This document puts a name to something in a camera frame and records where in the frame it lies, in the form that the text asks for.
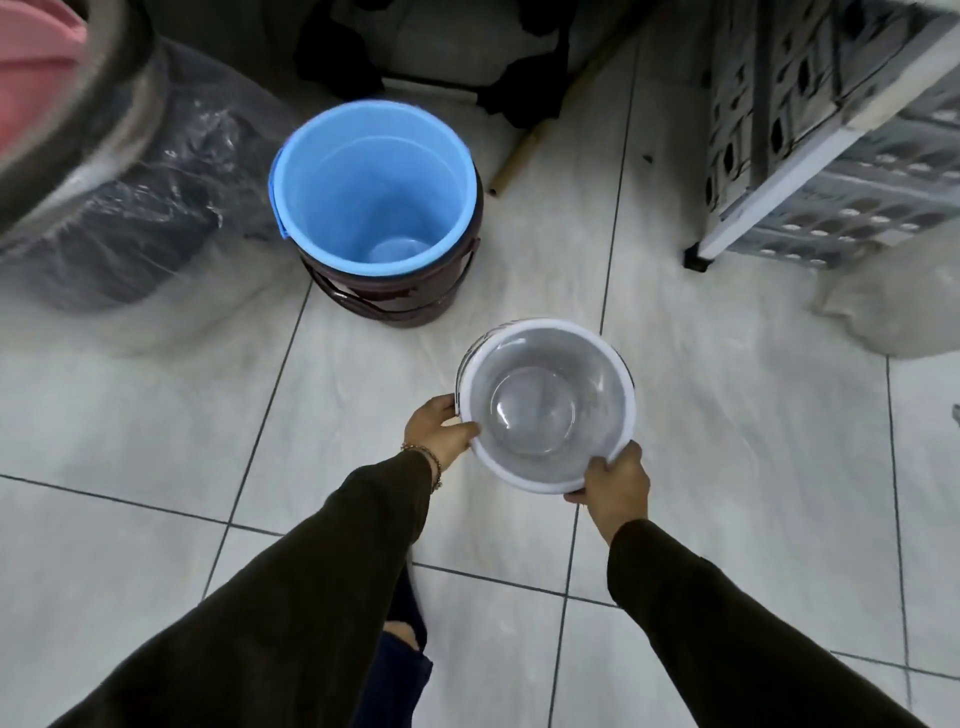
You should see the wooden stick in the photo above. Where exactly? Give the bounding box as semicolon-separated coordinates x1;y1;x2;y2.
487;0;661;198

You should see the pink cloth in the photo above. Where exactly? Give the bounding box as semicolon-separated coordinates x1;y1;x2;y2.
0;0;91;162

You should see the person's blue jeans leg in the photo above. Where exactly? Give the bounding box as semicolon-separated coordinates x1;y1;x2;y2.
352;566;435;728

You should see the white plastic bucket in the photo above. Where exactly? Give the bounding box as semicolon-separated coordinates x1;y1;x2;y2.
456;318;639;495

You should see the translucent plastic bag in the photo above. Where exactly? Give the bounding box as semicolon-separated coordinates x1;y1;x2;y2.
806;232;960;360

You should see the person's left forearm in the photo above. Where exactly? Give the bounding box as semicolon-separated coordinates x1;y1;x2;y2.
46;450;444;728

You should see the dark red plastic bucket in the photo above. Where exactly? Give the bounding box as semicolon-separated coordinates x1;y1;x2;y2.
298;201;483;330

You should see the person's left hand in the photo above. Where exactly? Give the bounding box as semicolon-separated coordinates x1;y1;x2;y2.
403;394;481;472

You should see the person's right hand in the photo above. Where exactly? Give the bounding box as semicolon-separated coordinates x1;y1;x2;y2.
564;440;651;546

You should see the beaded wrist bracelet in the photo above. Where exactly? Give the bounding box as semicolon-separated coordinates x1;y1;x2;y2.
399;444;444;492

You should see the blue plastic bucket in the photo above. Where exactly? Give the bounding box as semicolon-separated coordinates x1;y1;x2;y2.
268;99;479;276

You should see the person's right forearm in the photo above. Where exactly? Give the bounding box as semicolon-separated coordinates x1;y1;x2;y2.
606;517;931;728

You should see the white perforated plastic rack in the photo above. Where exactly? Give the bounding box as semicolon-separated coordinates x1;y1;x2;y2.
684;0;960;273

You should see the clear plastic bag bundle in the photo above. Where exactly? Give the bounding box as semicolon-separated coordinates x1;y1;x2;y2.
0;37;301;354

